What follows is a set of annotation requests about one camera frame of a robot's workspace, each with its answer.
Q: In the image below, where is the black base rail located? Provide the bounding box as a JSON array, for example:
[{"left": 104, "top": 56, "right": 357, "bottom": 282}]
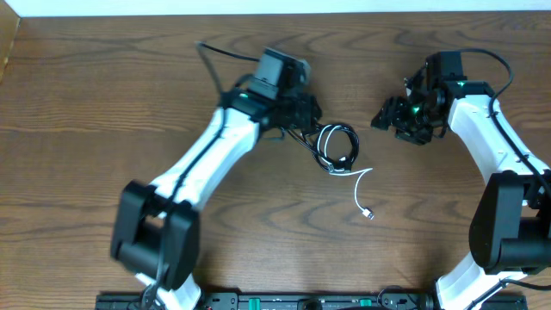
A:
[{"left": 94, "top": 289, "right": 528, "bottom": 310}]

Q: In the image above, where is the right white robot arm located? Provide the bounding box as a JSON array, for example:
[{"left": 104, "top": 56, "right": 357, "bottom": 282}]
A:
[{"left": 371, "top": 50, "right": 550, "bottom": 309}]

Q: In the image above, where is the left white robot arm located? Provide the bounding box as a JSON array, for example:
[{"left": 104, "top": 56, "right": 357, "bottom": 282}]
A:
[{"left": 110, "top": 42, "right": 322, "bottom": 309}]

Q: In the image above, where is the white USB cable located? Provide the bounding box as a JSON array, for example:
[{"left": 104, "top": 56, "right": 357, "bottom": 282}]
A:
[{"left": 316, "top": 123, "right": 375, "bottom": 221}]

